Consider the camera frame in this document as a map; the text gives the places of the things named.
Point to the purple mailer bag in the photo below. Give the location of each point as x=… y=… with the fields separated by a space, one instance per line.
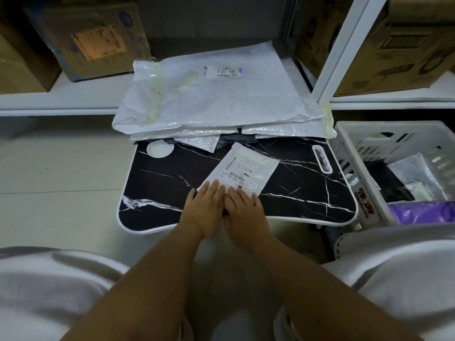
x=423 y=213

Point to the person's right forearm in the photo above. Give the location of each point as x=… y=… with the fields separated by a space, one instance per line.
x=327 y=298

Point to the person's left forearm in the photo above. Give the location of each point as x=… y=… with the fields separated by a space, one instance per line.
x=142 y=291

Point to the white plastic basket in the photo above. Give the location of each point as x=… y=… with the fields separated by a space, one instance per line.
x=391 y=126

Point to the person's white shorts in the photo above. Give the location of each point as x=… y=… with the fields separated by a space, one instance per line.
x=53 y=291

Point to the person's left hand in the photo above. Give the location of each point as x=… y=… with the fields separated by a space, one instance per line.
x=204 y=213

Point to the person's right hand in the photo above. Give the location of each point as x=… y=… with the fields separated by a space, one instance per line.
x=247 y=223

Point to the pile of white mailers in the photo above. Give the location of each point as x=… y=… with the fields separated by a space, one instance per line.
x=291 y=129

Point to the white metal shelf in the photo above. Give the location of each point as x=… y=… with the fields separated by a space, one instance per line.
x=53 y=99

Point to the black marble lap table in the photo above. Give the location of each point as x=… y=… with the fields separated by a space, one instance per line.
x=160 y=188

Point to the cardboard box with orange label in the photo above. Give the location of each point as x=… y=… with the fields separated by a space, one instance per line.
x=92 y=42

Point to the black parcel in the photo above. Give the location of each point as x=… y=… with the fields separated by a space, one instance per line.
x=387 y=184

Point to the large white bubble mailer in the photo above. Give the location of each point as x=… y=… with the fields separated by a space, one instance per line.
x=231 y=99

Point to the plain brown cardboard box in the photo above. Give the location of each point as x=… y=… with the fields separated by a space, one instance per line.
x=17 y=67

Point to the small white labelled packet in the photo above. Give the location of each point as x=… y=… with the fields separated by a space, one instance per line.
x=245 y=166

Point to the cream mailer with handwritten label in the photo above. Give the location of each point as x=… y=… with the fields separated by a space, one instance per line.
x=426 y=193

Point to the cardboard box with black print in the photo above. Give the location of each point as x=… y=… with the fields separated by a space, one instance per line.
x=401 y=56

